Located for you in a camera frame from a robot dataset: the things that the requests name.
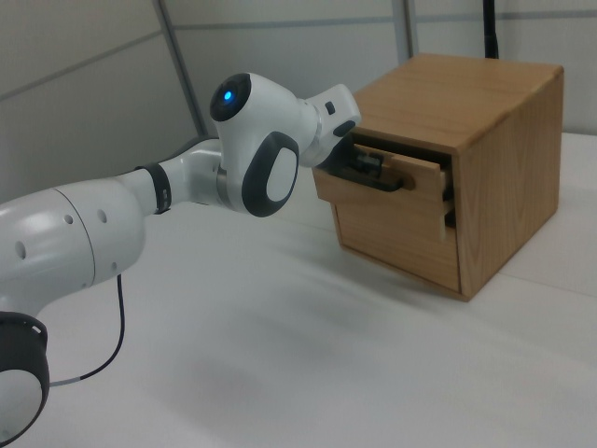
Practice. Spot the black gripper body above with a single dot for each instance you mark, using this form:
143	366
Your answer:
337	161

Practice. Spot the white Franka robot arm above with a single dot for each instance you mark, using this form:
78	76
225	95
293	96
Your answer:
93	224

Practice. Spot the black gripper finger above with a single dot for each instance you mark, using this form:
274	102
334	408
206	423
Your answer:
369	162

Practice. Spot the deep wooden drawer front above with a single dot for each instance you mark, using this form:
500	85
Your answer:
401	242

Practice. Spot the wooden drawer cabinet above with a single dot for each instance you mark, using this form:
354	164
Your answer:
508	177

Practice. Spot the black upright pole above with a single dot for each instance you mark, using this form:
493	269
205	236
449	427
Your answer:
490	28

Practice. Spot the grey partition frame post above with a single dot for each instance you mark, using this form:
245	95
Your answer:
407	28
184	70

